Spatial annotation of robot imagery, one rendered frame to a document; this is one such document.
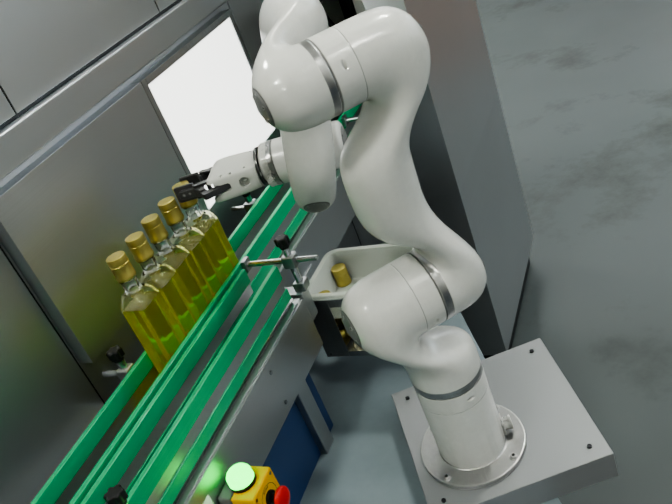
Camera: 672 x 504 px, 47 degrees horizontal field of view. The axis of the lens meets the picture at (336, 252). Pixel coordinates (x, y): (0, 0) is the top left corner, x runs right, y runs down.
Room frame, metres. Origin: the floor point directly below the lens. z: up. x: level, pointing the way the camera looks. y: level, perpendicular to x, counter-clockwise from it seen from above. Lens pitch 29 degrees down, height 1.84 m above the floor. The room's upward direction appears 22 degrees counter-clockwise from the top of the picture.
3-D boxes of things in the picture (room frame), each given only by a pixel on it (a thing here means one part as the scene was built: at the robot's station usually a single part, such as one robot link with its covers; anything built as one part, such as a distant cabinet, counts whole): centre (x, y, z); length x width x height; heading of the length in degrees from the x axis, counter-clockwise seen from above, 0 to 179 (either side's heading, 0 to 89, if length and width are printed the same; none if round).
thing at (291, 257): (1.33, 0.11, 1.12); 0.17 x 0.03 x 0.12; 59
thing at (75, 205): (1.58, 0.26, 1.32); 0.90 x 0.03 x 0.34; 149
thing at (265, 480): (0.93, 0.27, 0.96); 0.07 x 0.07 x 0.07; 59
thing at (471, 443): (0.99, -0.10, 0.90); 0.19 x 0.19 x 0.18
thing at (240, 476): (0.93, 0.28, 1.01); 0.04 x 0.04 x 0.03
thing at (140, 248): (1.23, 0.31, 1.31); 0.04 x 0.04 x 0.04
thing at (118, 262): (1.18, 0.35, 1.31); 0.04 x 0.04 x 0.04
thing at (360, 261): (1.38, -0.03, 0.97); 0.22 x 0.17 x 0.09; 59
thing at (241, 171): (1.35, 0.11, 1.32); 0.11 x 0.10 x 0.07; 75
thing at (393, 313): (0.98, -0.06, 1.11); 0.19 x 0.12 x 0.24; 102
